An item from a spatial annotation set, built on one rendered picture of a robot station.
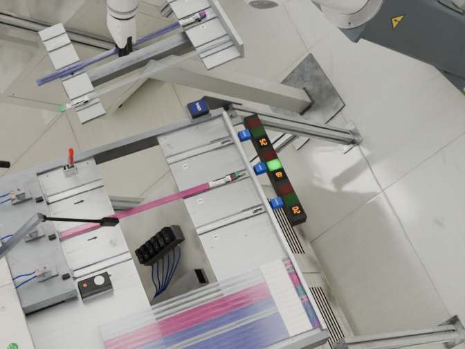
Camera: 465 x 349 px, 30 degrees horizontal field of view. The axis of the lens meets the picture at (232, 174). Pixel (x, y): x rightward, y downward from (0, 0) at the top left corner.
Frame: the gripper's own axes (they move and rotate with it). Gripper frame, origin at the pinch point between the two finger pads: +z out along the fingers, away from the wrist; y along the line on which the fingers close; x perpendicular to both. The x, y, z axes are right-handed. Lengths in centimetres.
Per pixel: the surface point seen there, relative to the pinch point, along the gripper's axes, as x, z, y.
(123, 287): -25, 14, 61
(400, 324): 62, 70, 84
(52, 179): -30.1, 11.9, 26.0
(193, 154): 6.6, 9.4, 34.2
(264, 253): 11, 11, 68
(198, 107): 12.3, 3.6, 24.1
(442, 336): 63, 50, 97
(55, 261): -38, 8, 51
